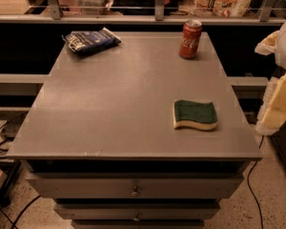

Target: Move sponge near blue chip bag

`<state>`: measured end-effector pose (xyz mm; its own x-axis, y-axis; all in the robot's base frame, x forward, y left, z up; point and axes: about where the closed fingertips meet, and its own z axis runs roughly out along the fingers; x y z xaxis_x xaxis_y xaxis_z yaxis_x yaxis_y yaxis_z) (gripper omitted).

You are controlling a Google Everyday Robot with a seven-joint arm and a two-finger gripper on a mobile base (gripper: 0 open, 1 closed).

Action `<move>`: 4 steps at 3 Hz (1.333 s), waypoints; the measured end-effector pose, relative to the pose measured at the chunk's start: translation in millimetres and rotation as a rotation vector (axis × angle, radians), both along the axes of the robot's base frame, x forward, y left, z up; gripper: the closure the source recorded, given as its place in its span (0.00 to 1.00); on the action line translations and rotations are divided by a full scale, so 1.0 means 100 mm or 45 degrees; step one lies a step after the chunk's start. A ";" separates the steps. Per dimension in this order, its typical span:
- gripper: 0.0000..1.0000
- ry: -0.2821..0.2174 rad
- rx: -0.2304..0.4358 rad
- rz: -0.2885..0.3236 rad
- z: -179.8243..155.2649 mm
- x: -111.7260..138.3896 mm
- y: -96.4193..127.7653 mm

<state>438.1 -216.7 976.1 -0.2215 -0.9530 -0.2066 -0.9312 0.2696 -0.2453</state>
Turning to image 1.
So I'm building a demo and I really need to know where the black bag behind rail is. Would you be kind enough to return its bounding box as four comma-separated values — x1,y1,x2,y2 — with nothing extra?
111,0,179,16

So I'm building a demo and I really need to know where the upper drawer knob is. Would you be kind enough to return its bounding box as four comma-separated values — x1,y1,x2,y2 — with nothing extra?
131,185,141,198

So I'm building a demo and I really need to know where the grey drawer cabinet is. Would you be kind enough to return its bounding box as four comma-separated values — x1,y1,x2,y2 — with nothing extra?
9,32,261,229

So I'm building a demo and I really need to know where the black cable right floor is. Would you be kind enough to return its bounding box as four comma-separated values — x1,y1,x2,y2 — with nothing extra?
246,135,265,229

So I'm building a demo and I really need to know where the blue chip bag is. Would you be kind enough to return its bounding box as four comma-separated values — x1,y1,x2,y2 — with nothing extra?
63,28,121,54

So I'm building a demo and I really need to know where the black cables left floor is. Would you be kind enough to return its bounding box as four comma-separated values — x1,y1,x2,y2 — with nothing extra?
0,111,42,229

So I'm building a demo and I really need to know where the red cola can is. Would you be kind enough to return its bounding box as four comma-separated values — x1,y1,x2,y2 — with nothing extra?
179,20,202,59

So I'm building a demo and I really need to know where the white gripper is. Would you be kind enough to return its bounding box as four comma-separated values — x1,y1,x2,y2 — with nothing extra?
255,21,286,135

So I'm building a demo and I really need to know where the metal railing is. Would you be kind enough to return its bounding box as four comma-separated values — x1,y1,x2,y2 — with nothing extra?
0,0,286,26

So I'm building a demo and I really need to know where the green and yellow sponge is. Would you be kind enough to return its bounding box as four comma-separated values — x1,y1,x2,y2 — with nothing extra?
173,100,217,131

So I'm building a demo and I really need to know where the drawer knob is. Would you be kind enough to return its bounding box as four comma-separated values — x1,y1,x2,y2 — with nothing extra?
133,213,141,222
131,185,141,198

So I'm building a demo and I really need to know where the lower drawer knob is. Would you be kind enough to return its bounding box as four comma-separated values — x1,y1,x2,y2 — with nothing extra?
133,213,141,222

